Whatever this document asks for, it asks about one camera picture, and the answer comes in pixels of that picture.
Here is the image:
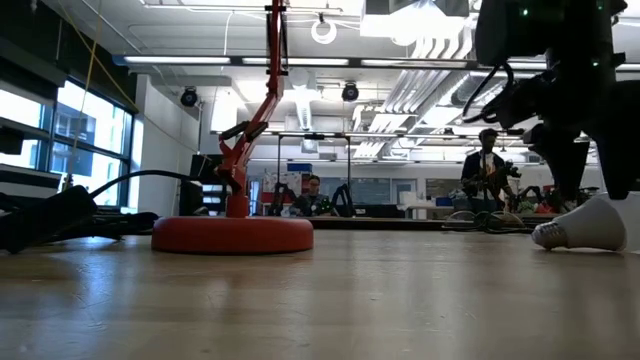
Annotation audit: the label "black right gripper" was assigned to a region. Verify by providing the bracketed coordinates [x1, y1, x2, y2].
[495, 47, 640, 201]

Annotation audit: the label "white lightbulb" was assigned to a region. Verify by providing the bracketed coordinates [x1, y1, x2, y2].
[530, 195, 629, 253]

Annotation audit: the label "red desk lamp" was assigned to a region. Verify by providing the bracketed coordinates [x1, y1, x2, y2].
[150, 0, 316, 256]

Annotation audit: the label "person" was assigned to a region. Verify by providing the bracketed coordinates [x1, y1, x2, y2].
[459, 127, 522, 215]
[291, 173, 335, 218]

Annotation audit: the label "black eyeglasses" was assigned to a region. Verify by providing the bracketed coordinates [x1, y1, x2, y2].
[442, 209, 534, 235]

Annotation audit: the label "black monitor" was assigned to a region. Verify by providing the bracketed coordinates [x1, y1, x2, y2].
[189, 153, 221, 187]

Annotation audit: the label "long ceiling light bar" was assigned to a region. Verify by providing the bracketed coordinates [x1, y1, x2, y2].
[112, 53, 481, 71]

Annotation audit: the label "ribbed silver ventilation duct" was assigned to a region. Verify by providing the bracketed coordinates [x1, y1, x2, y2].
[451, 73, 501, 107]

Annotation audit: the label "white ceiling ring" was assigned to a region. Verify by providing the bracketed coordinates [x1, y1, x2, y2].
[310, 17, 339, 46]

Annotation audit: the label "yellow cable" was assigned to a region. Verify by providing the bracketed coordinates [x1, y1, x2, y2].
[54, 0, 141, 216]

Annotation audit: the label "black lamp power cord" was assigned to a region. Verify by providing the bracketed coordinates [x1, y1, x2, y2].
[0, 169, 224, 255]

